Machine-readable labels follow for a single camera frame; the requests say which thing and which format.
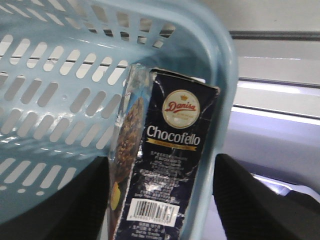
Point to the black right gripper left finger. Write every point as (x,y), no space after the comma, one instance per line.
(75,212)

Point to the white supermarket shelf unit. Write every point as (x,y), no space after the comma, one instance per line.
(274,129)

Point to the light blue plastic basket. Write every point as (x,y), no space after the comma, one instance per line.
(63,65)

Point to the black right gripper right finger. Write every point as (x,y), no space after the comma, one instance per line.
(249,210)

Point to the dark blue Chocofello cookie box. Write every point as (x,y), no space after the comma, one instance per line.
(162,126)

